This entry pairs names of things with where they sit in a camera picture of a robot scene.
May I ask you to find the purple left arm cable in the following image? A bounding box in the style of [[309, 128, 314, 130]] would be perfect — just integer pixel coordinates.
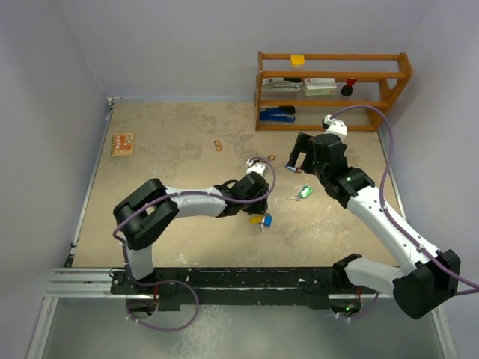
[[112, 156, 278, 280]]

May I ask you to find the white red box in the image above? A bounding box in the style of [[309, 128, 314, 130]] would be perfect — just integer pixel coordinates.
[[303, 78, 337, 96]]

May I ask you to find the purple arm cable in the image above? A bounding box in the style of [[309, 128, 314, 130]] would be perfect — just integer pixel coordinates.
[[112, 156, 278, 280], [329, 104, 479, 296]]

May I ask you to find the yellow block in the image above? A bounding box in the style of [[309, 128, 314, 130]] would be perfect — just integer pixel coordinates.
[[290, 54, 305, 69]]

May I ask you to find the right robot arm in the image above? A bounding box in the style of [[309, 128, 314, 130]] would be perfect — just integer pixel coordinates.
[[288, 133, 461, 319]]

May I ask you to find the blue black stapler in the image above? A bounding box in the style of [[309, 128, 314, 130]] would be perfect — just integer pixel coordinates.
[[259, 105, 296, 123]]

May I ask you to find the aluminium rail frame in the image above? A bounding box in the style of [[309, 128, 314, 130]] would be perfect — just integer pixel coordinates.
[[25, 96, 123, 359]]

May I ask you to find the yellow tag key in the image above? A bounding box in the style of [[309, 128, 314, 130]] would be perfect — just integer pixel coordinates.
[[249, 215, 263, 224]]

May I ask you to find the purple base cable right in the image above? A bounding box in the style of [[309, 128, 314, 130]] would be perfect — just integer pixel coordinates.
[[335, 291, 381, 323]]

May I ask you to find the blue tag key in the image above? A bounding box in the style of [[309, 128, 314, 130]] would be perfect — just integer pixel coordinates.
[[259, 214, 272, 231], [285, 165, 297, 173]]

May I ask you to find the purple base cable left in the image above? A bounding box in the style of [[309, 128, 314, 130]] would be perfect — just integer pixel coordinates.
[[125, 280, 203, 331]]

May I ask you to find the black base frame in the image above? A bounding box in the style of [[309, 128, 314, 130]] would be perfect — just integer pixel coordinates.
[[110, 267, 373, 312]]

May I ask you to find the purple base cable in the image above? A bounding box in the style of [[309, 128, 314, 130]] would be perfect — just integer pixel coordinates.
[[125, 280, 203, 331], [335, 291, 381, 323]]

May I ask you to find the orange small notebook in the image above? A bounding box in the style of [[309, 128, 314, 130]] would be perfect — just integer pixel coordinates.
[[111, 132, 135, 157]]

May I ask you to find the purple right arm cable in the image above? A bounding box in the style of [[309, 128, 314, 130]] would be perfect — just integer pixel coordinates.
[[329, 104, 479, 296]]

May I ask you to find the red black stamp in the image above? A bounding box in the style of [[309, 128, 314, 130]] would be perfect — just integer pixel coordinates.
[[341, 78, 357, 97]]

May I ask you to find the white grey stapler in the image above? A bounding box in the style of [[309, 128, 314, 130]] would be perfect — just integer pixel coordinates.
[[261, 77, 302, 92]]

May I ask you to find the wooden shelf rack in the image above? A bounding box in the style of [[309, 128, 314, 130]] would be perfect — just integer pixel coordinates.
[[254, 52, 413, 132]]

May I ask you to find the green tag key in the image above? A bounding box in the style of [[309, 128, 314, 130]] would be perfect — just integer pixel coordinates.
[[287, 185, 313, 201]]

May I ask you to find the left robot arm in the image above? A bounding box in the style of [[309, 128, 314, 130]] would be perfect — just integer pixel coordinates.
[[113, 172, 269, 293]]

